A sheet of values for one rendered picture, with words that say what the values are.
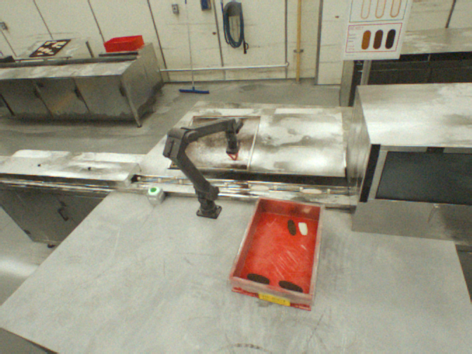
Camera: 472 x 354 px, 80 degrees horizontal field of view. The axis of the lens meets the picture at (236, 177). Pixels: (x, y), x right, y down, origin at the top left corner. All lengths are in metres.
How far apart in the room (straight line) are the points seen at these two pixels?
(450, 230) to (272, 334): 0.85
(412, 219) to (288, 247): 0.53
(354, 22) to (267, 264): 1.44
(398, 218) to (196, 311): 0.92
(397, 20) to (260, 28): 3.27
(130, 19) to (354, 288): 5.33
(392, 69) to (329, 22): 1.81
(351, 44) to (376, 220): 1.09
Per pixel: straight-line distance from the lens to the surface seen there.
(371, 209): 1.33
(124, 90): 4.20
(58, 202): 2.32
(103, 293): 1.42
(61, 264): 1.64
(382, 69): 3.04
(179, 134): 1.15
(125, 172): 1.83
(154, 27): 5.58
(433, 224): 1.44
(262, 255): 1.30
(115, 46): 5.06
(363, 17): 1.96
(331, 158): 1.69
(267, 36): 5.02
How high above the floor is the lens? 1.89
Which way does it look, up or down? 39 degrees down
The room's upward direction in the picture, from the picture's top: 9 degrees counter-clockwise
